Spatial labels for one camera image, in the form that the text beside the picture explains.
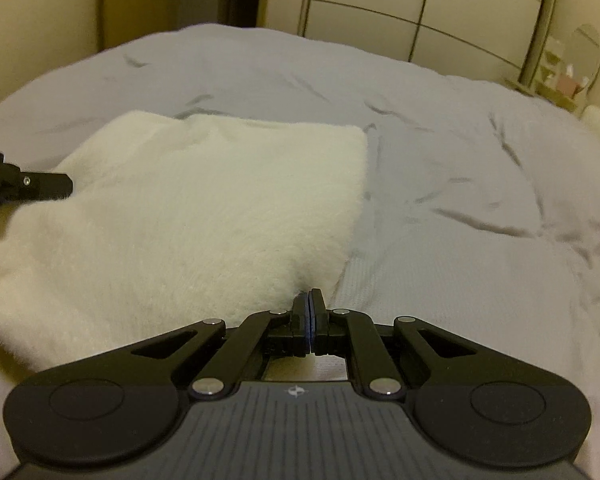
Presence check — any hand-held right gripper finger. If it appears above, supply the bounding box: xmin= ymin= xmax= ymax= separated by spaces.
xmin=130 ymin=292 xmax=310 ymax=400
xmin=309 ymin=288 xmax=484 ymax=400

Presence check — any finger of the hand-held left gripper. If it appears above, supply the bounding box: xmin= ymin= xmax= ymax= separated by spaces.
xmin=2 ymin=172 xmax=75 ymax=204

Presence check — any white fluffy garment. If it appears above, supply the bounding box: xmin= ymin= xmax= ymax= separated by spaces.
xmin=0 ymin=110 xmax=369 ymax=376

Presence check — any beige door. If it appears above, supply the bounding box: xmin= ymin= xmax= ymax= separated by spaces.
xmin=96 ymin=0 xmax=181 ymax=56

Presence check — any grey bed sheet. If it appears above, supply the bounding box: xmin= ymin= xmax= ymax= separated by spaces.
xmin=0 ymin=22 xmax=600 ymax=480

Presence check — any cream nightstand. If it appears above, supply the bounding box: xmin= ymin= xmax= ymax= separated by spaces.
xmin=504 ymin=75 xmax=588 ymax=113

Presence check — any beige panelled wardrobe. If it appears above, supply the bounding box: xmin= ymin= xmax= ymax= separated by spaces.
xmin=300 ymin=0 xmax=563 ymax=78

